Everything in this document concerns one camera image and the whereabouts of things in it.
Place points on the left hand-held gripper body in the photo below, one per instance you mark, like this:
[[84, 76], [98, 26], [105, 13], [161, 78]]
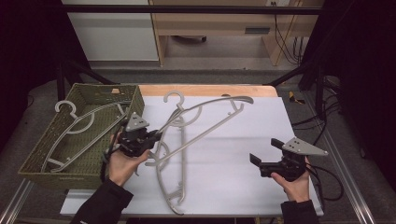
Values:
[[135, 140]]

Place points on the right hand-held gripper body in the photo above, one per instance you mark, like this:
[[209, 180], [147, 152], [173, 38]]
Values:
[[292, 165]]

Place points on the beige plastic clothes hanger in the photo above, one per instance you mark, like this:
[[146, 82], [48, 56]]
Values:
[[64, 102], [182, 155], [246, 99]]

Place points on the green woven basket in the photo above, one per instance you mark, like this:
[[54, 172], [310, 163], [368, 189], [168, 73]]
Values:
[[77, 179]]

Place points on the person's right hand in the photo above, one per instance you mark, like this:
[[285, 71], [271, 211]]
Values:
[[297, 189]]

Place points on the person's left hand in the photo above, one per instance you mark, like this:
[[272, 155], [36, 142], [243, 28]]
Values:
[[120, 166]]

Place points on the white paper sheet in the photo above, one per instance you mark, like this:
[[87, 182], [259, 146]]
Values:
[[233, 171]]

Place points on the yellow and black tape piece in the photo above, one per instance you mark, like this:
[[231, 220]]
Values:
[[294, 98]]

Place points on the black metal stand leg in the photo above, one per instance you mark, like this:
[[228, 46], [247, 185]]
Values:
[[317, 84], [60, 77]]

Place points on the white cabinet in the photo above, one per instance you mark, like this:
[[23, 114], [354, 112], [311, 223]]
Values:
[[112, 34]]

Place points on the black curtain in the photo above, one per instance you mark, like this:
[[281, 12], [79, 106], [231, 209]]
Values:
[[25, 62], [364, 62]]

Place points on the light wooden desk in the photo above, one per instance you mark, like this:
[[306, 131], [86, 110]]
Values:
[[211, 23]]

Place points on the black metal crossbar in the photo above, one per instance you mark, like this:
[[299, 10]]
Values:
[[186, 9]]

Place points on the white power strip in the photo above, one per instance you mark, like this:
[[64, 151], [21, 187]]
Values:
[[277, 2]]

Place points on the aluminium rail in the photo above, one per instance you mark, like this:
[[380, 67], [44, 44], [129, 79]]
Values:
[[15, 202], [351, 186]]

